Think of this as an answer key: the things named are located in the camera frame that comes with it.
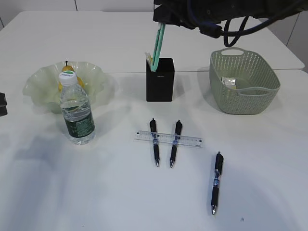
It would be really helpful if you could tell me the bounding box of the yellow utility knife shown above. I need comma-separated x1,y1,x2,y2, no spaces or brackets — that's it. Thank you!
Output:
145,52,153,67

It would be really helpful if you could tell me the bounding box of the yellow white waste paper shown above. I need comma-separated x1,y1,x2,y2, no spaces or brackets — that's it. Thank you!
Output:
221,77,237,90

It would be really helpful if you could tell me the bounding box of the green wavy glass plate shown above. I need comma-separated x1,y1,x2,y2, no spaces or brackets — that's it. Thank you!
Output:
23,61,112,114

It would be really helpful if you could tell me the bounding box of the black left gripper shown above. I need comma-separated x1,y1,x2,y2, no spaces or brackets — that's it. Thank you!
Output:
0,92,8,116

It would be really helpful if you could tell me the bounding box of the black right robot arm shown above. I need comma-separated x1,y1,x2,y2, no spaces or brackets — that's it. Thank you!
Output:
153,0,308,38

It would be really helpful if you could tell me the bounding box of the black pen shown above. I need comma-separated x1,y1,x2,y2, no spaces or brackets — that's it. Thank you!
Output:
211,152,224,216
169,120,182,168
149,118,160,167

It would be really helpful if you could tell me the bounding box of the green plastic woven basket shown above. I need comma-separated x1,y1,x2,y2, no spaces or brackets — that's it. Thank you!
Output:
209,48,281,115

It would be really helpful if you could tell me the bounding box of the green utility knife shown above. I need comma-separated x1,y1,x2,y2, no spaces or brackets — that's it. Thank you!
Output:
151,23,166,72

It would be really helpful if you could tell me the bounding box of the clear plastic water bottle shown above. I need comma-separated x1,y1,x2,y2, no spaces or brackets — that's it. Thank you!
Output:
59,71,95,145

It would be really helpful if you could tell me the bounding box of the yellow pear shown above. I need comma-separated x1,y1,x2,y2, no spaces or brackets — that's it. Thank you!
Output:
58,61,85,93

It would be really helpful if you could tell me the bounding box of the black square pen holder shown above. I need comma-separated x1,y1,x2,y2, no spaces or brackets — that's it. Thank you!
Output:
146,58,175,102

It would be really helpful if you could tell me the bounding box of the clear plastic ruler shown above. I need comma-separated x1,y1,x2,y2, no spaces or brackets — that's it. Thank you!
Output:
134,130,204,148

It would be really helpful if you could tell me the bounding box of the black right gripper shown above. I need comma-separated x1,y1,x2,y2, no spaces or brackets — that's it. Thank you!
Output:
153,0,222,38

